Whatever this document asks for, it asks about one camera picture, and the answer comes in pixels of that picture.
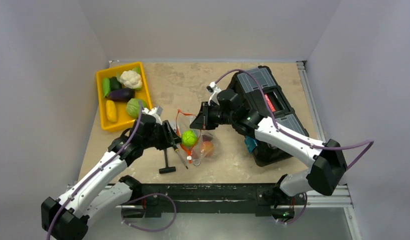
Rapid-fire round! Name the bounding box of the green pepper toy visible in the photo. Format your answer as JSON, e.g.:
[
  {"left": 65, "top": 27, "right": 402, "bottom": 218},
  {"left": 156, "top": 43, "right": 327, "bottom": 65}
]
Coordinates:
[{"left": 101, "top": 77, "right": 111, "bottom": 98}]

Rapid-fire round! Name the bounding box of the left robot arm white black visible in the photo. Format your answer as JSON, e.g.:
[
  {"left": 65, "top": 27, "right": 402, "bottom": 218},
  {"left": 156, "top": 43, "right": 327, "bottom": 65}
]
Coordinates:
[{"left": 41, "top": 113, "right": 181, "bottom": 240}]

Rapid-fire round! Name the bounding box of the purple eggplant toy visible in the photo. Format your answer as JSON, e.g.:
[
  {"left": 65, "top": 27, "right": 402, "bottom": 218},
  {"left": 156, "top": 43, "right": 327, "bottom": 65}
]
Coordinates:
[{"left": 106, "top": 88, "right": 135, "bottom": 103}]

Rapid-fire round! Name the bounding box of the aluminium frame rail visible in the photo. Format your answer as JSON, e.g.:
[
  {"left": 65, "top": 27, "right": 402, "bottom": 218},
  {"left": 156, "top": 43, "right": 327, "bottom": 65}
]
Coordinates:
[{"left": 61, "top": 60, "right": 363, "bottom": 240}]

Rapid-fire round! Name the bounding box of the yellow plastic tray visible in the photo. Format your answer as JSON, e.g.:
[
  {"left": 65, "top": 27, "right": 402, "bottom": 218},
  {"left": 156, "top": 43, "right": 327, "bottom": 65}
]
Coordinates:
[{"left": 94, "top": 61, "right": 153, "bottom": 132}]

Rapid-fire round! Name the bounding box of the bright green cabbage toy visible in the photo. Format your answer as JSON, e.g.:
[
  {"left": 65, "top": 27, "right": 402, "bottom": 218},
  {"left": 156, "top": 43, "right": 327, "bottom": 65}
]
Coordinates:
[{"left": 181, "top": 130, "right": 198, "bottom": 147}]

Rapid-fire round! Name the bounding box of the red peach toy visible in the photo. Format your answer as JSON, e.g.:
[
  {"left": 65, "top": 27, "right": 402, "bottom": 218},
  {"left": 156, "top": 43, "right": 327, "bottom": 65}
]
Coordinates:
[{"left": 200, "top": 141, "right": 215, "bottom": 158}]

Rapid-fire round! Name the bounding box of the black T-handle tool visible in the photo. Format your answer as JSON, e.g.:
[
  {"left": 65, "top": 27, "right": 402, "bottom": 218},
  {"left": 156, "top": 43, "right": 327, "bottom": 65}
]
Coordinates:
[{"left": 159, "top": 149, "right": 176, "bottom": 174}]

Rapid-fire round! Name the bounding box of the yellow corn toy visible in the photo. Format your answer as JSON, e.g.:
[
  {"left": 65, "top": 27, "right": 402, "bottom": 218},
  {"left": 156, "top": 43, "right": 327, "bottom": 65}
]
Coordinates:
[{"left": 105, "top": 100, "right": 118, "bottom": 123}]

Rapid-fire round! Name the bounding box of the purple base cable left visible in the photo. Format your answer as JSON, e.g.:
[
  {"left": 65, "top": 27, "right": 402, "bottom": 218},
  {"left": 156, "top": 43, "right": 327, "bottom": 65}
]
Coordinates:
[{"left": 121, "top": 193, "right": 177, "bottom": 233}]

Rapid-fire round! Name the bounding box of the black toolbox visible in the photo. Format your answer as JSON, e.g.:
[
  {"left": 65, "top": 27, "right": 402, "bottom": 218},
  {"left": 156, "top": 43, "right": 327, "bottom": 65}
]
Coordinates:
[{"left": 227, "top": 65, "right": 309, "bottom": 167}]

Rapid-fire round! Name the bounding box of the black yellow screwdriver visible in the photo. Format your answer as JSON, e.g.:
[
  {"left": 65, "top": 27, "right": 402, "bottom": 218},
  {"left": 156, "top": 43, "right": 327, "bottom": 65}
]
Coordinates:
[{"left": 172, "top": 145, "right": 188, "bottom": 169}]

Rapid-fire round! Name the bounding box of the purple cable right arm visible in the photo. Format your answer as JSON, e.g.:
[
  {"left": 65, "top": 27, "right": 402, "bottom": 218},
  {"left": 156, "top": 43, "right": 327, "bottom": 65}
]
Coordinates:
[{"left": 214, "top": 68, "right": 375, "bottom": 172}]

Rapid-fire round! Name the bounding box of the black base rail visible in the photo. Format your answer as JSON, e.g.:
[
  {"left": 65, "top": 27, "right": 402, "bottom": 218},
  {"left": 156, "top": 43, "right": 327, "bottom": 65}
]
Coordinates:
[{"left": 121, "top": 183, "right": 307, "bottom": 221}]

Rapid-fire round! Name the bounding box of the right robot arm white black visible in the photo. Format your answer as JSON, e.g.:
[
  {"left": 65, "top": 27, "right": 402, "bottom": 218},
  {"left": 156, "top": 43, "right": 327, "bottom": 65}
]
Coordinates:
[{"left": 190, "top": 89, "right": 347, "bottom": 204}]

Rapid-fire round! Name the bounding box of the red adjustable wrench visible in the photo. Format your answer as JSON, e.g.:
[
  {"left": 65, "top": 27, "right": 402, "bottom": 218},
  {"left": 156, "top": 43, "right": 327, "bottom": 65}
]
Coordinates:
[{"left": 170, "top": 120, "right": 200, "bottom": 166}]

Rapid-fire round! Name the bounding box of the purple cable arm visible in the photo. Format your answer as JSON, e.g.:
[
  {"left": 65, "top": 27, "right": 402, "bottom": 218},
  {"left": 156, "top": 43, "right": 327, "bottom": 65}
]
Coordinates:
[
  {"left": 214, "top": 68, "right": 375, "bottom": 172},
  {"left": 45, "top": 100, "right": 144, "bottom": 240}
]

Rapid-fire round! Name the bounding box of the pale green cabbage toy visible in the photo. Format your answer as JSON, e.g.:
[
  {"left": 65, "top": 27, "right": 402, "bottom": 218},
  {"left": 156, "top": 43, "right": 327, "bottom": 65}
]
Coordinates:
[{"left": 125, "top": 98, "right": 148, "bottom": 119}]

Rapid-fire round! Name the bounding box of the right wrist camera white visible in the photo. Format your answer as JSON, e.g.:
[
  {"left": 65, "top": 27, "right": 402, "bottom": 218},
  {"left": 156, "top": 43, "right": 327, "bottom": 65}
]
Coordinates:
[{"left": 206, "top": 81, "right": 221, "bottom": 105}]

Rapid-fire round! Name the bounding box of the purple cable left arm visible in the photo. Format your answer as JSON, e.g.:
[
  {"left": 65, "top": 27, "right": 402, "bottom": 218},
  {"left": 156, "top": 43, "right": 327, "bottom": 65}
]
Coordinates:
[{"left": 45, "top": 100, "right": 144, "bottom": 240}]

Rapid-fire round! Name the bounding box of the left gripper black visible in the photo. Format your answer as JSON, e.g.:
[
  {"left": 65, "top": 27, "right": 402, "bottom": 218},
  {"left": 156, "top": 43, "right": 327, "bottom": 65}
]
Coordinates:
[{"left": 142, "top": 120, "right": 182, "bottom": 150}]

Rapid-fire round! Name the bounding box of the small dark red toy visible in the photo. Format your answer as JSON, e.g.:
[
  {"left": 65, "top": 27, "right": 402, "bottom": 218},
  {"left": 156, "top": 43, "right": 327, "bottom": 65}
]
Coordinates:
[{"left": 201, "top": 132, "right": 214, "bottom": 142}]

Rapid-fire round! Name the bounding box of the clear zip top bag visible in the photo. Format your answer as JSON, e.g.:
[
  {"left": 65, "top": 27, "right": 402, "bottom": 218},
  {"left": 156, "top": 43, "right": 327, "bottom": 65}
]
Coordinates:
[{"left": 175, "top": 109, "right": 222, "bottom": 163}]

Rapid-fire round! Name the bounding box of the white cauliflower toy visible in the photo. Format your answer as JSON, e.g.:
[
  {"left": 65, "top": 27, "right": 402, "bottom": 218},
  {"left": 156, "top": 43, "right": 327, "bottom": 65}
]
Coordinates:
[{"left": 118, "top": 70, "right": 143, "bottom": 90}]

